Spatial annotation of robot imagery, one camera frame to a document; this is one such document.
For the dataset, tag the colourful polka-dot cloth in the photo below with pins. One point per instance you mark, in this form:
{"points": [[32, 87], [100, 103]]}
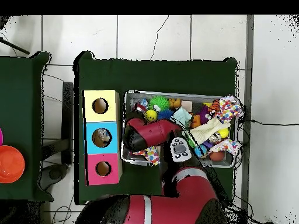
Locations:
{"points": [[150, 155]]}

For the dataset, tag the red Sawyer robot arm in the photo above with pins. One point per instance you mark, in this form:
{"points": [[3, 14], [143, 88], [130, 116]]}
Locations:
{"points": [[152, 133]]}

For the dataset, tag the wooden box with three holes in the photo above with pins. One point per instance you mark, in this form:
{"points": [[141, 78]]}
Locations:
{"points": [[113, 130]]}

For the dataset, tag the shallow clear mesh bin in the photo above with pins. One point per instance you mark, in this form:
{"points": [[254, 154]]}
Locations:
{"points": [[224, 162]]}

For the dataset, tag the yellow ball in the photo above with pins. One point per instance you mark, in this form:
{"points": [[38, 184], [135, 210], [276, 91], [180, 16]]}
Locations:
{"points": [[150, 115]]}

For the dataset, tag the mint green knit cloth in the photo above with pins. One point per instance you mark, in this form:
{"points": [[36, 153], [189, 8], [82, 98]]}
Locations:
{"points": [[182, 116]]}

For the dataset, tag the dark green tablecloth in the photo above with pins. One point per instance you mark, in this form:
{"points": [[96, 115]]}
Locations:
{"points": [[117, 74]]}

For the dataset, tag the cream cloth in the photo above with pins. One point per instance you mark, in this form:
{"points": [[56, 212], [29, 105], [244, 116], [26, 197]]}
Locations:
{"points": [[210, 129]]}

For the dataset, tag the red-brown ball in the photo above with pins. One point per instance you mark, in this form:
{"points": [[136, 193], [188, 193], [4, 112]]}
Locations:
{"points": [[217, 156]]}

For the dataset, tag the black floor stand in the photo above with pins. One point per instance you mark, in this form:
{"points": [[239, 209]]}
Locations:
{"points": [[67, 121]]}

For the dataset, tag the dark green side table cloth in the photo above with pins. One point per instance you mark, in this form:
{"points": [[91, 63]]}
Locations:
{"points": [[28, 116]]}

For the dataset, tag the orange plate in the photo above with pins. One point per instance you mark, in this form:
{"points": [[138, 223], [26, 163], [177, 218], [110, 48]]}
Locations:
{"points": [[9, 164]]}

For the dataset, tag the black tripod leg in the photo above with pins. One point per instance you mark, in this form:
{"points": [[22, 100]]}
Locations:
{"points": [[14, 46]]}

